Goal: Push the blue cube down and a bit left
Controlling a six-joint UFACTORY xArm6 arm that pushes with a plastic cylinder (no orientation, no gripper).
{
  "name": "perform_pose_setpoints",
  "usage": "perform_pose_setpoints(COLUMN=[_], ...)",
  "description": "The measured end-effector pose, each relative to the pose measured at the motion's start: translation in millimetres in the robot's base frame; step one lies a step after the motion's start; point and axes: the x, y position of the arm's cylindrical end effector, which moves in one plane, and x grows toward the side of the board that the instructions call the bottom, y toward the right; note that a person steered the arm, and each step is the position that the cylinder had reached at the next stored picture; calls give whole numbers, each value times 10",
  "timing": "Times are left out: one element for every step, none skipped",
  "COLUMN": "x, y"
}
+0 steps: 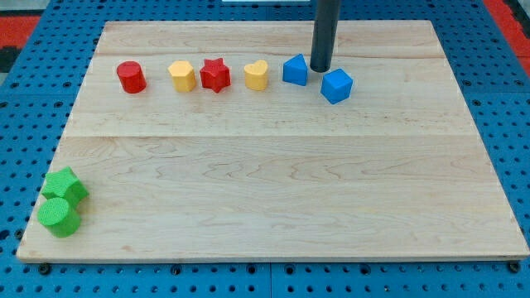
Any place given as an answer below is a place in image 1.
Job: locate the blue cube block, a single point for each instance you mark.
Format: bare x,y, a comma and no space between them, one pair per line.
336,86

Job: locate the light wooden board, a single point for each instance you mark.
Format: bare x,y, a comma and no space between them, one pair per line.
395,173

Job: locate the yellow heart block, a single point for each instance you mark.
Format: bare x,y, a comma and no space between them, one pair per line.
256,75

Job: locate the blue triangular prism block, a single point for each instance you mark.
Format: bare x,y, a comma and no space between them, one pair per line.
295,70

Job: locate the red star block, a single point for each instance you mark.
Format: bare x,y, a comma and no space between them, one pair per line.
215,75

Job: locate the yellow hexagon block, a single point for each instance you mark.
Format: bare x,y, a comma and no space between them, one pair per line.
183,76

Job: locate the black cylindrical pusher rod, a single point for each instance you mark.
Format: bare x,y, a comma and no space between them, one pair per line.
324,31

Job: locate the red cylinder block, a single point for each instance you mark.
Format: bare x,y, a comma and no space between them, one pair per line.
131,77

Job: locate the green star block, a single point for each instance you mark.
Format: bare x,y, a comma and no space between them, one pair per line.
64,184

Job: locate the green cylinder block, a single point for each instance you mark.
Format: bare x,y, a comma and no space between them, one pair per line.
58,217

